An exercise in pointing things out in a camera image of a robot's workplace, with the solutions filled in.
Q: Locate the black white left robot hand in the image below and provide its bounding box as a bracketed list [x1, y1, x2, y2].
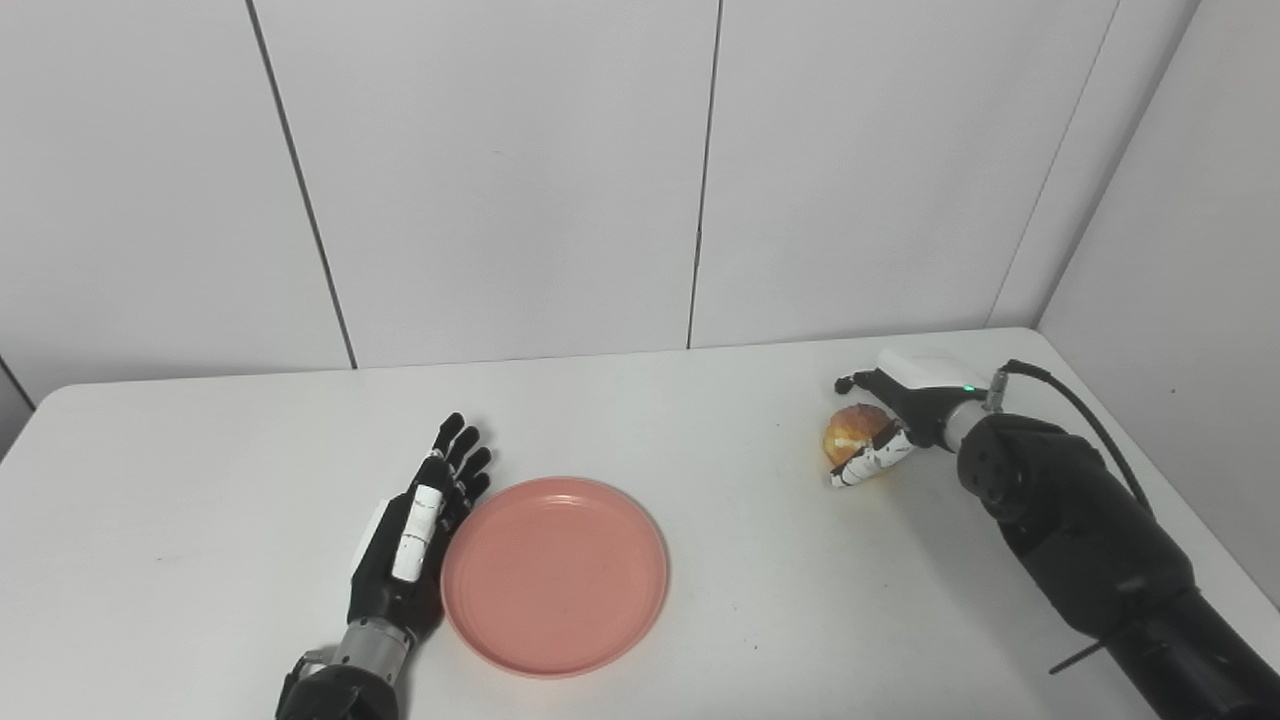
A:
[347, 412, 493, 646]

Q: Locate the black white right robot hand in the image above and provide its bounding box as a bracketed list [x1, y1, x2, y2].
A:
[830, 347, 991, 489]

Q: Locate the golden cream puff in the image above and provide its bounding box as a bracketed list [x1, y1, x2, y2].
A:
[823, 403, 894, 471]

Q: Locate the pink round plate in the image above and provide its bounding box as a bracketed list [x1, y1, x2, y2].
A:
[441, 477, 669, 679]

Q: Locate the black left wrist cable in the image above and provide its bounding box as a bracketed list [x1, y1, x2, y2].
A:
[275, 648, 336, 716]

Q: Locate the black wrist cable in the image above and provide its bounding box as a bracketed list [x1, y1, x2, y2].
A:
[275, 648, 336, 716]
[988, 359, 1156, 516]

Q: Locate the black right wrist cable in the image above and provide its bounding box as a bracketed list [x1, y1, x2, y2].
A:
[988, 359, 1156, 516]

